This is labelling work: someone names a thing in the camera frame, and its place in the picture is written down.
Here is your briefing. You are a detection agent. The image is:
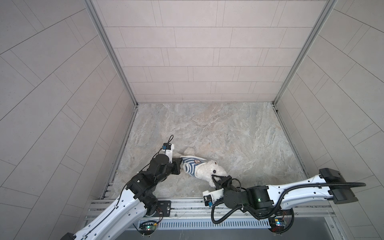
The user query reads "aluminium mounting rail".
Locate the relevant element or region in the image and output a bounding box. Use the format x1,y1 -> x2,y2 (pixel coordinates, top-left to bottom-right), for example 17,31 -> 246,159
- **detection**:
85,197 -> 335,223

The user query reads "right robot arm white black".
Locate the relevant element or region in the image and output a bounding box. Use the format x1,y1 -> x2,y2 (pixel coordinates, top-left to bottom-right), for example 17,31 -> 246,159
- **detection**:
203,168 -> 366,224

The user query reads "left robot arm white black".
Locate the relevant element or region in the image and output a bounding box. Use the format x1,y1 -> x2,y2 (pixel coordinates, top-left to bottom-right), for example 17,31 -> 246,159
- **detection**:
62,154 -> 182,240

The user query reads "white teddy bear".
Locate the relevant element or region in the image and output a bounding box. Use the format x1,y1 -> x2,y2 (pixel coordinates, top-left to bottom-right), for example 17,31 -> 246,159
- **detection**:
176,152 -> 229,188

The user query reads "right corner aluminium post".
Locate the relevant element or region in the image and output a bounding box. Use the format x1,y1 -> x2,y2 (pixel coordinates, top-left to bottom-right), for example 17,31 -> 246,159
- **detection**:
273,0 -> 337,108

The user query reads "left corner aluminium post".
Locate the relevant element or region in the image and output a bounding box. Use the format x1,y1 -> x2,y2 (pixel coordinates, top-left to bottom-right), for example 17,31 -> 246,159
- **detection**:
84,0 -> 139,108

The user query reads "right green circuit board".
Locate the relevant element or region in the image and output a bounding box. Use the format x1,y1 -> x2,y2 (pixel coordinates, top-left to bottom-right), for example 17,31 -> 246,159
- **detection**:
268,218 -> 286,233

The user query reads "corner aluminium post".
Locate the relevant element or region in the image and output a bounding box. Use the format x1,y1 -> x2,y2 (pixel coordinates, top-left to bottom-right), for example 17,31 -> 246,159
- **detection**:
273,0 -> 337,108
84,0 -> 139,108

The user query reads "white ventilation grille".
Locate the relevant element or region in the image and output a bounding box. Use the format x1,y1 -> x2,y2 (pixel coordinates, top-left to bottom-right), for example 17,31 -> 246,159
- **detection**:
157,219 -> 271,230

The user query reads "blue white striped sweater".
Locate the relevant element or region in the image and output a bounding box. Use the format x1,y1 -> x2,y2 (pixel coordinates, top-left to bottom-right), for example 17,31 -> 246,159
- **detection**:
181,156 -> 208,177

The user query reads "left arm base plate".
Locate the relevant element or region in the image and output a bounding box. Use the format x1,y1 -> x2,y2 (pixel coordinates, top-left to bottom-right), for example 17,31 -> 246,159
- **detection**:
145,201 -> 172,218

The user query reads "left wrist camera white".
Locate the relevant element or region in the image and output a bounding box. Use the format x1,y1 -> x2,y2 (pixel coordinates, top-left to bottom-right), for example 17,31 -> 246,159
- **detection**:
161,143 -> 175,163

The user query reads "left green circuit board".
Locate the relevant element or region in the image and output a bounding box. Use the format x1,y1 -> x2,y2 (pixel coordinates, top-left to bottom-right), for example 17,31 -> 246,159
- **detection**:
139,220 -> 159,236

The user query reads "green circuit board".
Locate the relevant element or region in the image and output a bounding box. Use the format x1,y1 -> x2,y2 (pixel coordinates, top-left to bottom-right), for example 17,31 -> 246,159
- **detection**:
268,218 -> 286,233
139,220 -> 159,236

